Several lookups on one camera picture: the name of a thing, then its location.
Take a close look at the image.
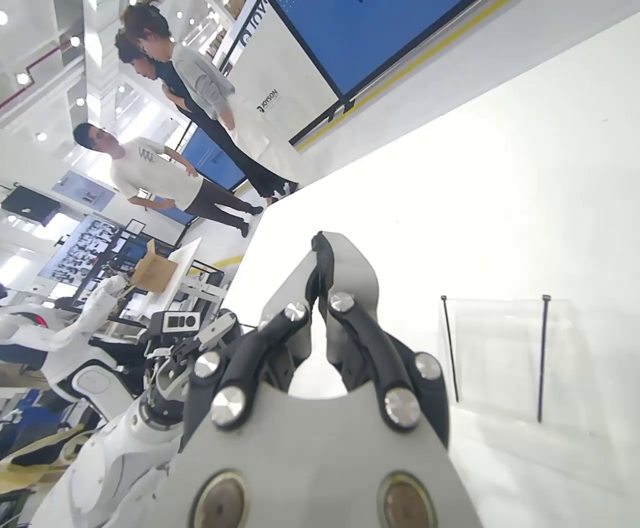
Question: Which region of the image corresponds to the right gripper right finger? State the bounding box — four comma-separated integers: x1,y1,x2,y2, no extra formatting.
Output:
310,230,451,449

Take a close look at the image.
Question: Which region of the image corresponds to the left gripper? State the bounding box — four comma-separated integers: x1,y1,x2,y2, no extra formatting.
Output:
140,310,241,432

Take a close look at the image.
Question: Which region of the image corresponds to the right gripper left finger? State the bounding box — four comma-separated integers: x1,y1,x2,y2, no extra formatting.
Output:
182,245,322,446

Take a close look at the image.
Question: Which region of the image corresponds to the thin black zip tie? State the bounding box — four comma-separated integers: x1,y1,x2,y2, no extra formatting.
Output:
536,295,552,424
440,295,460,404

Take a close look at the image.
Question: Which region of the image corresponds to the white table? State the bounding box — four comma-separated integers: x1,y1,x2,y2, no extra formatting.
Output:
159,237,227,321

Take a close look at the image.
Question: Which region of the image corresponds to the brown cardboard box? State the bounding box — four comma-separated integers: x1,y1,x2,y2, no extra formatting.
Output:
131,239,179,294

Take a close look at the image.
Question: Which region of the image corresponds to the person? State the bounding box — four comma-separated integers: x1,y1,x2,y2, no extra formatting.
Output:
73,122,265,239
114,29,201,118
122,2,301,201

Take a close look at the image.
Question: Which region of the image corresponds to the small blue partition panel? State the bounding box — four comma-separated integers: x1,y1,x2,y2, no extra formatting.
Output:
150,126,247,227

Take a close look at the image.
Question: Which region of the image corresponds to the black hanging monitor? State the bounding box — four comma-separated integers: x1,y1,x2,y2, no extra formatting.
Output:
1,185,62,227

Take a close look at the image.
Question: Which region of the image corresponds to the white partition panel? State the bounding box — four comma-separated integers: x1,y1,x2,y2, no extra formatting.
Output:
220,0,352,151

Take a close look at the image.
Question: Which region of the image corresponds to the large blue partition panel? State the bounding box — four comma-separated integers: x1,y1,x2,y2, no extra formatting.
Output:
269,0,517,147

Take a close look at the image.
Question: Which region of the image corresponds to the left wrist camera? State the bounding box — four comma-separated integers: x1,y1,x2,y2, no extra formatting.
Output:
148,309,203,351

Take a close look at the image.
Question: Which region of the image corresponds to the wall display screen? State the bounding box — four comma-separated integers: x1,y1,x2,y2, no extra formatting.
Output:
39,214,122,287

